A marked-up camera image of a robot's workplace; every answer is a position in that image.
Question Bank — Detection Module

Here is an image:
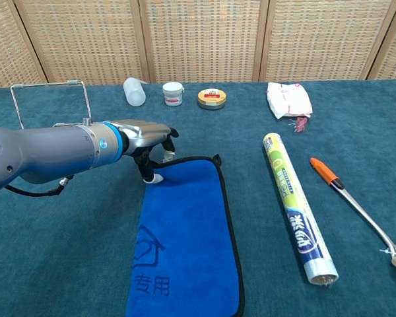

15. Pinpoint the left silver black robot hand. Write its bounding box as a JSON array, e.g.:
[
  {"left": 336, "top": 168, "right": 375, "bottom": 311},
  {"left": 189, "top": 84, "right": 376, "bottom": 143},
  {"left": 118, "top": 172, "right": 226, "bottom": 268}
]
[{"left": 118, "top": 119, "right": 180, "bottom": 184}]

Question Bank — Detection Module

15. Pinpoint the blue grey microfibre cloth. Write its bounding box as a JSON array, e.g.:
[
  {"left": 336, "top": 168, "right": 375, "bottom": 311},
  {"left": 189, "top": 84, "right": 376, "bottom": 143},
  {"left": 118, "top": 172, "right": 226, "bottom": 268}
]
[{"left": 125, "top": 153, "right": 246, "bottom": 317}]

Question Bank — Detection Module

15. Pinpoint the translucent plastic squeeze bottle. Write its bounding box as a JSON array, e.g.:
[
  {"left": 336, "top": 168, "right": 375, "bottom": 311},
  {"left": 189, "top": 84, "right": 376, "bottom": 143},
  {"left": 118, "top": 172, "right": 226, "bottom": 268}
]
[{"left": 123, "top": 77, "right": 149, "bottom": 107}]

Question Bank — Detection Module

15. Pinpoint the small white jar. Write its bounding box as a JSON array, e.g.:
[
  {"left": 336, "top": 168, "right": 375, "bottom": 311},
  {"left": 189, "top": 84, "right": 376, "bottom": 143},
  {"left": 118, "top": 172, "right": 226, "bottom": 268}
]
[{"left": 162, "top": 81, "right": 185, "bottom": 107}]

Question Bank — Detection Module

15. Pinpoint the round yellow tin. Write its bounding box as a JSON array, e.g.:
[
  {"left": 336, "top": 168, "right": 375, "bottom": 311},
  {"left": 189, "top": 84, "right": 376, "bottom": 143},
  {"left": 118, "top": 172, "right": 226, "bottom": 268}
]
[{"left": 197, "top": 88, "right": 228, "bottom": 110}]

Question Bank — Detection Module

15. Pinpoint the woven folding screen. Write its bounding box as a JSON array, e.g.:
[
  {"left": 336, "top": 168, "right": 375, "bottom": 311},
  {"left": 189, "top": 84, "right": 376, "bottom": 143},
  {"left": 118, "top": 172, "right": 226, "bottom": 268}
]
[{"left": 0, "top": 0, "right": 396, "bottom": 89}]

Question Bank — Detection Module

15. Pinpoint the teal table cloth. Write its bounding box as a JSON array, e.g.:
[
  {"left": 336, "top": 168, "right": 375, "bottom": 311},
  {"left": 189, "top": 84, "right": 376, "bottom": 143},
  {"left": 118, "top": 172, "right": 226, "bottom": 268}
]
[{"left": 0, "top": 79, "right": 396, "bottom": 317}]

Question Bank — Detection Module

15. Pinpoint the white tissue packet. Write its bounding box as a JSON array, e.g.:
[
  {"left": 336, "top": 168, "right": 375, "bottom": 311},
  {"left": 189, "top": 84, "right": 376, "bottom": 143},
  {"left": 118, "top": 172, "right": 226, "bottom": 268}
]
[{"left": 266, "top": 82, "right": 314, "bottom": 120}]

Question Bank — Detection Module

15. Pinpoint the small pink clip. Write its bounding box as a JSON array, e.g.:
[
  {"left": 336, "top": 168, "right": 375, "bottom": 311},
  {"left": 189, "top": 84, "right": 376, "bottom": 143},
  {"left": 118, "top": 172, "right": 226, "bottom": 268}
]
[{"left": 288, "top": 117, "right": 308, "bottom": 133}]

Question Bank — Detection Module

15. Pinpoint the cling film roll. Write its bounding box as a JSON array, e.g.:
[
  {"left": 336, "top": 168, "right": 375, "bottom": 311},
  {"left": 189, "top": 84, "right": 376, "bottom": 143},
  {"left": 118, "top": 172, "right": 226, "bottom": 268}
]
[{"left": 263, "top": 132, "right": 339, "bottom": 287}]

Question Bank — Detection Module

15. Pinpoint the metal wire rack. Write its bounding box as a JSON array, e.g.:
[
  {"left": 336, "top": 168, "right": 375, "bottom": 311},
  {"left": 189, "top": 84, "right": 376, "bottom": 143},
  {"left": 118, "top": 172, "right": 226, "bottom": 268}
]
[{"left": 10, "top": 79, "right": 92, "bottom": 129}]

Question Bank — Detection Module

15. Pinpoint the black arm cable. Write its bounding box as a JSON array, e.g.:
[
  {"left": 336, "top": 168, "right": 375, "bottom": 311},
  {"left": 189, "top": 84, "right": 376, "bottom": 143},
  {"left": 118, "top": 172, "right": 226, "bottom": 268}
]
[{"left": 5, "top": 174, "right": 75, "bottom": 198}]

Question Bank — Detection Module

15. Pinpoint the metal ladle orange handle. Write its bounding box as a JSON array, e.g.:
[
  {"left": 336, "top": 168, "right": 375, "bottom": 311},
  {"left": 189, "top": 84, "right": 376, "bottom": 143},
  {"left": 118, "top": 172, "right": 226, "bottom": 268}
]
[{"left": 310, "top": 157, "right": 396, "bottom": 272}]

